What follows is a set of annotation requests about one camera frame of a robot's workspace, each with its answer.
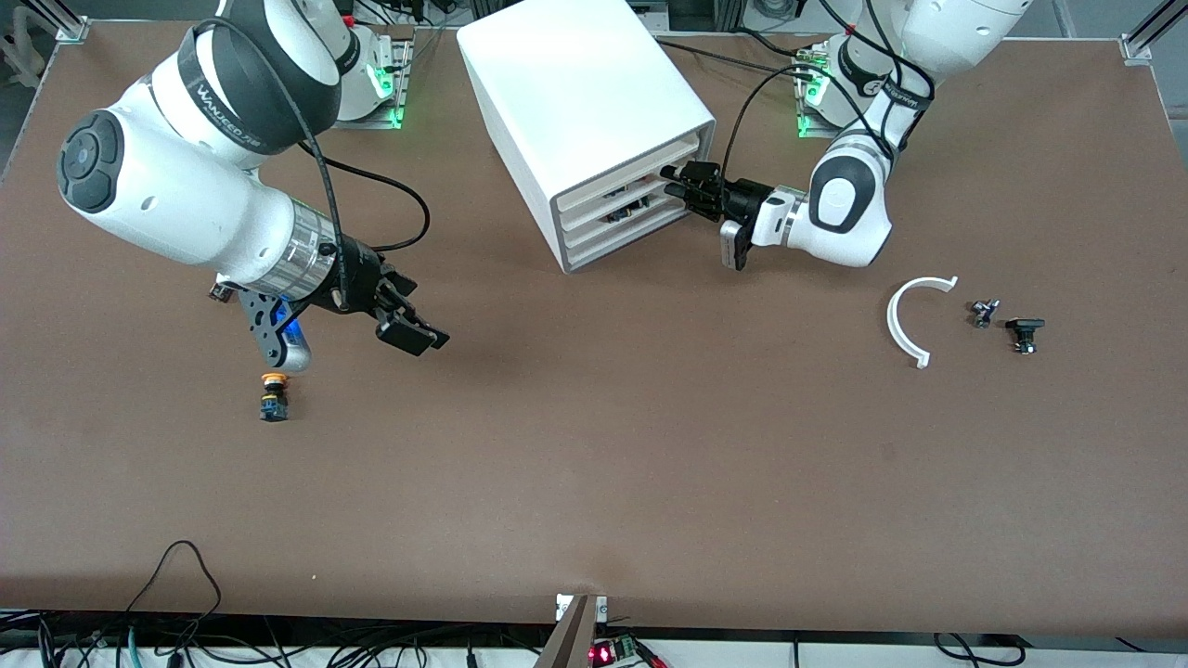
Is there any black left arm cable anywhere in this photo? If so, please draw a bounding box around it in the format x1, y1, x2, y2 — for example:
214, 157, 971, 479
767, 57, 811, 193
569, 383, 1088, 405
722, 0, 938, 186

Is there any white plastic half ring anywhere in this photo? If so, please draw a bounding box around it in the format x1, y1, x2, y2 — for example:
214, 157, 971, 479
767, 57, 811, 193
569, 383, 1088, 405
886, 276, 959, 370

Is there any aluminium frame corner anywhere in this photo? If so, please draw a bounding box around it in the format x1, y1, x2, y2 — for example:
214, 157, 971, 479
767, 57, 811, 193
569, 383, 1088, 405
17, 0, 91, 44
1118, 0, 1188, 62

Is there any red display circuit board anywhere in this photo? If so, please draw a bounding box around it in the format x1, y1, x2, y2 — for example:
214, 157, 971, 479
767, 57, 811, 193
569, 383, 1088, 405
590, 635, 641, 668

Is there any black cable behind cabinet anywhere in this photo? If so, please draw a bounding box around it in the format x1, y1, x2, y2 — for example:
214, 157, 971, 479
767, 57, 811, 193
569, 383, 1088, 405
650, 35, 808, 75

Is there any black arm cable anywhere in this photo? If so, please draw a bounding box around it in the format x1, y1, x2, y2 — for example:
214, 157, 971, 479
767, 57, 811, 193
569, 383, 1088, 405
190, 17, 433, 312
722, 0, 938, 186

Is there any black curled cable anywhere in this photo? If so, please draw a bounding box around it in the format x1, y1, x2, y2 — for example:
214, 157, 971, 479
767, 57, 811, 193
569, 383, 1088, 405
933, 633, 1027, 668

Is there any black cable bundle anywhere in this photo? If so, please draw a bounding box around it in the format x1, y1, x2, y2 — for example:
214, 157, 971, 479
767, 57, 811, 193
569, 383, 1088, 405
0, 608, 558, 668

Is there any large white cabinet drawer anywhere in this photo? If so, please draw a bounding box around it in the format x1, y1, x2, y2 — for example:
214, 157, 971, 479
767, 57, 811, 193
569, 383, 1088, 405
555, 130, 704, 219

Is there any black looped cable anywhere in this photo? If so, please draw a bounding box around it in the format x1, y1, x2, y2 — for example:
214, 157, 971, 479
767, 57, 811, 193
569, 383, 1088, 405
125, 540, 224, 618

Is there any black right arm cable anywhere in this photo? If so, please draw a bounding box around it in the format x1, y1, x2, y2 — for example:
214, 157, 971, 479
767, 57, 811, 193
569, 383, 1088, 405
190, 17, 433, 312

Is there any camera stand post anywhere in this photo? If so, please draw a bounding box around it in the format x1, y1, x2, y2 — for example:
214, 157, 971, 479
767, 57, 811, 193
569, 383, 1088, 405
534, 594, 609, 668

